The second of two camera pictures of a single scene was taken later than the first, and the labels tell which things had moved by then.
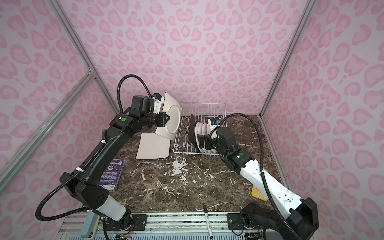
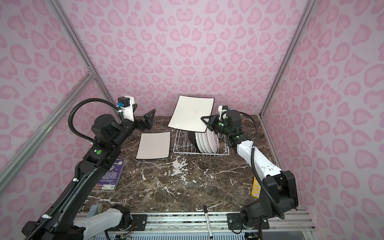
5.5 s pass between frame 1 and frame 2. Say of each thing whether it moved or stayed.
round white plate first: stayed
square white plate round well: moved
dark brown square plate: stayed
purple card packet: stayed
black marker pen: stayed
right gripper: moved
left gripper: moved
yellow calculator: stayed
